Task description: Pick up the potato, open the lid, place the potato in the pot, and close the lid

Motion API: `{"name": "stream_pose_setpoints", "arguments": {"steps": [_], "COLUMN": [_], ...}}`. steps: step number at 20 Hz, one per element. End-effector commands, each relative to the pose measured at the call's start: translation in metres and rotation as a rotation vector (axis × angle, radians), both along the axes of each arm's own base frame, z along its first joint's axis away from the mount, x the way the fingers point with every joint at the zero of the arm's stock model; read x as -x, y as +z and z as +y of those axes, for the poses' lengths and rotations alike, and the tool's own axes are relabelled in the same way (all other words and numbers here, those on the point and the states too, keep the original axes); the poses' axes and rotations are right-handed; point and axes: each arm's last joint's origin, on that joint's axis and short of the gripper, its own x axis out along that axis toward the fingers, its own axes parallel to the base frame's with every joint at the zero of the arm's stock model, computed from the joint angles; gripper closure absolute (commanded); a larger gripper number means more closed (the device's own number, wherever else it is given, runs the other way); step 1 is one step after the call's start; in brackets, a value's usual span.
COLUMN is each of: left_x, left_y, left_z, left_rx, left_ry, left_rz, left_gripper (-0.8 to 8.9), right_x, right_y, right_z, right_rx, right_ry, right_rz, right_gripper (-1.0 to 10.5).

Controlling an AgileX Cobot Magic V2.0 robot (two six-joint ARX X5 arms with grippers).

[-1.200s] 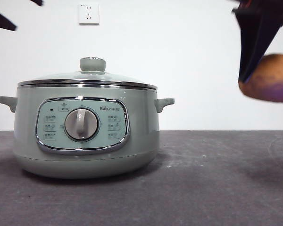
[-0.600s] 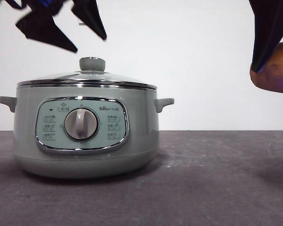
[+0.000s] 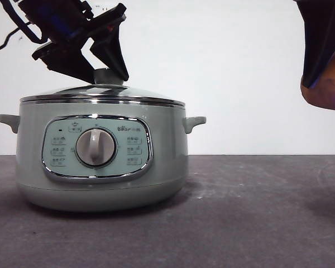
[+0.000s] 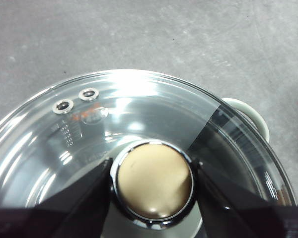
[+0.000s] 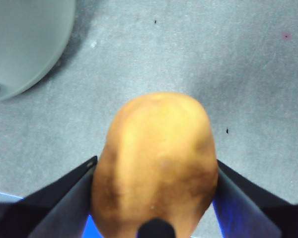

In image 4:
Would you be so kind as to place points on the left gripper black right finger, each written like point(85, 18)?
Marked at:
point(238, 215)

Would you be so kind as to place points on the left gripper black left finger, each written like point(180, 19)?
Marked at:
point(64, 218)

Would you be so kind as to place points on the glass lid with green knob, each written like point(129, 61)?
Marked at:
point(154, 181)

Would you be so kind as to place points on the sage green electric cooking pot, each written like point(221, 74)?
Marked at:
point(254, 116)

